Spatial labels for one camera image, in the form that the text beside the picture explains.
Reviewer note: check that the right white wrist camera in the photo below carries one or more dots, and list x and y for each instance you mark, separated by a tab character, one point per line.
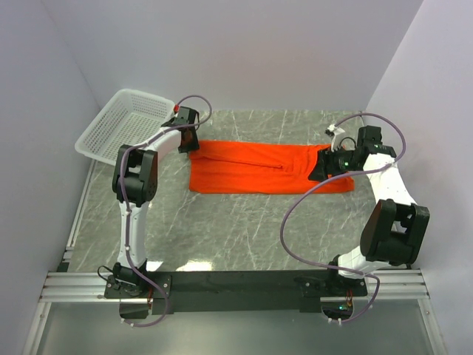
336	134

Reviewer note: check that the aluminium extrusion rail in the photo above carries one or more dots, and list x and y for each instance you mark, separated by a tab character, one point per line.
387	283

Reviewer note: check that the white perforated plastic basket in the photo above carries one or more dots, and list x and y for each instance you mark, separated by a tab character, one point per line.
130	117

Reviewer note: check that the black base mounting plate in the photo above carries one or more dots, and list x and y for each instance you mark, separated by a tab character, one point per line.
199	291

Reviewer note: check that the orange t shirt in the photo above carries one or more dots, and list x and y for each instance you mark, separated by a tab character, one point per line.
233	167

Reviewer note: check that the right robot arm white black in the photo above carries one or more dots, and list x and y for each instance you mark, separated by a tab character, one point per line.
394	231

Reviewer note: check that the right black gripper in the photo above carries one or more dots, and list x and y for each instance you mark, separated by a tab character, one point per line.
325	165

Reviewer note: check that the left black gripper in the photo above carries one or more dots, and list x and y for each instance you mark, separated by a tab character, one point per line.
194	146

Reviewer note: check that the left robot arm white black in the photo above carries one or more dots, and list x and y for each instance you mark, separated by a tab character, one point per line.
135	185

